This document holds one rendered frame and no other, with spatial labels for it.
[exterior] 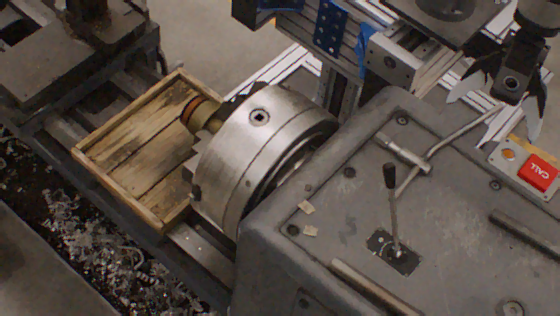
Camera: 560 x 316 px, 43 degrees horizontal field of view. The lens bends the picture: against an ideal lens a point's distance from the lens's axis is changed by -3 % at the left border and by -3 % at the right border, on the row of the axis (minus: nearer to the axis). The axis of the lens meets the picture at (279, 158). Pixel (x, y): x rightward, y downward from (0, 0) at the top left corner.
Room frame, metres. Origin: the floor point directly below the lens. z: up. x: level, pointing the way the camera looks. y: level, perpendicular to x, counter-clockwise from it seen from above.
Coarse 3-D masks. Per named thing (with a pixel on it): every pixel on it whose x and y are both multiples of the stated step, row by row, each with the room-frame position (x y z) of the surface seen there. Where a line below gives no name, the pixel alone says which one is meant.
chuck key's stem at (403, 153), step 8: (376, 136) 0.80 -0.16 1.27; (384, 136) 0.81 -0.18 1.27; (384, 144) 0.79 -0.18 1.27; (392, 144) 0.79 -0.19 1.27; (400, 152) 0.78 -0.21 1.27; (408, 152) 0.78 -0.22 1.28; (408, 160) 0.77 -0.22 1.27; (416, 160) 0.76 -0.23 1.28; (424, 160) 0.77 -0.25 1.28; (424, 168) 0.75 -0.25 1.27
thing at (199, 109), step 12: (204, 96) 0.97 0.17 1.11; (192, 108) 0.93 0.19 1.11; (204, 108) 0.93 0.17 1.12; (216, 108) 0.93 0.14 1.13; (180, 120) 0.92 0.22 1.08; (192, 120) 0.90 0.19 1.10; (204, 120) 0.90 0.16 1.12; (216, 120) 0.91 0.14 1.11; (192, 132) 0.89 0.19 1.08; (216, 132) 0.89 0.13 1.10
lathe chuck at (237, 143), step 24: (264, 96) 0.89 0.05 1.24; (288, 96) 0.91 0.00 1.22; (240, 120) 0.82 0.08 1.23; (288, 120) 0.84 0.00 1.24; (216, 144) 0.78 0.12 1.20; (240, 144) 0.78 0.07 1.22; (264, 144) 0.78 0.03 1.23; (216, 168) 0.75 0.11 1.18; (240, 168) 0.74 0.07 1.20; (216, 192) 0.72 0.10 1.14; (216, 216) 0.70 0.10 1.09
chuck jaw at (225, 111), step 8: (256, 80) 0.96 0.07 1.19; (264, 80) 0.98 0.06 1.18; (256, 88) 0.94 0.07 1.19; (240, 96) 0.94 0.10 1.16; (248, 96) 0.93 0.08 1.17; (224, 104) 0.93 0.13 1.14; (232, 104) 0.93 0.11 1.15; (240, 104) 0.92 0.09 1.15; (224, 112) 0.92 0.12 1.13; (232, 112) 0.92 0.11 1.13
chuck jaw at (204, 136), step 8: (200, 136) 0.87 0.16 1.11; (208, 136) 0.87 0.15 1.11; (200, 144) 0.84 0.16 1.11; (192, 152) 0.83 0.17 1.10; (200, 152) 0.82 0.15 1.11; (192, 160) 0.80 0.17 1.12; (184, 168) 0.78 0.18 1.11; (192, 168) 0.78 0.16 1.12; (184, 176) 0.78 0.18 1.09; (192, 176) 0.77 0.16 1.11; (192, 184) 0.76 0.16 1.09; (192, 192) 0.75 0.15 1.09; (200, 192) 0.74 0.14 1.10; (200, 200) 0.73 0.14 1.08
